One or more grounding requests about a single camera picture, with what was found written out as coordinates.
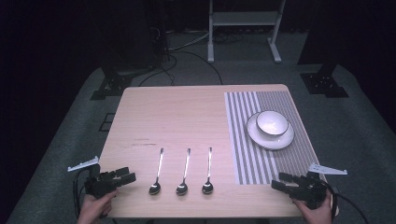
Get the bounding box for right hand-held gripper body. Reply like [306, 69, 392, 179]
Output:
[292, 163, 348, 210]

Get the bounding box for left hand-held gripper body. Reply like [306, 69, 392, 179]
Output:
[67, 156, 120, 200]

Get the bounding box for person's left hand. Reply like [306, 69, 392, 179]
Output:
[77, 189, 120, 224]

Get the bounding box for person's right hand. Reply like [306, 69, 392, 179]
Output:
[291, 189, 334, 224]

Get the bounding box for metal spoon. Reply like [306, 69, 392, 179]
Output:
[176, 147, 191, 197]
[148, 147, 165, 196]
[201, 147, 215, 195]

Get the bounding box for white plate with dark rim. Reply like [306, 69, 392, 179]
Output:
[246, 111, 295, 151]

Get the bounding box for grey white striped placemat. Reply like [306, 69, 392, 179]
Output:
[223, 91, 327, 186]

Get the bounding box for white bowl with dark rim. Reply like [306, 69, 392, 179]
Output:
[255, 109, 290, 137]

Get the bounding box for black stand base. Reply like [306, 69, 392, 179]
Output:
[299, 59, 350, 99]
[90, 59, 157, 102]

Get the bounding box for white metal stand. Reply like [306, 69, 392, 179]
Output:
[206, 0, 287, 64]

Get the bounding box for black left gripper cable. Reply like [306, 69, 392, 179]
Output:
[72, 169, 92, 219]

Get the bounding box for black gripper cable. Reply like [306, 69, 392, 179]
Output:
[72, 169, 92, 219]
[325, 183, 371, 224]

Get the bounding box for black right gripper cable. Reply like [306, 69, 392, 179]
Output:
[325, 183, 371, 224]

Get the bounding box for black floor cable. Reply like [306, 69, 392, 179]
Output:
[137, 50, 224, 87]

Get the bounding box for grey floor cable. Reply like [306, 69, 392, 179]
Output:
[167, 30, 210, 52]

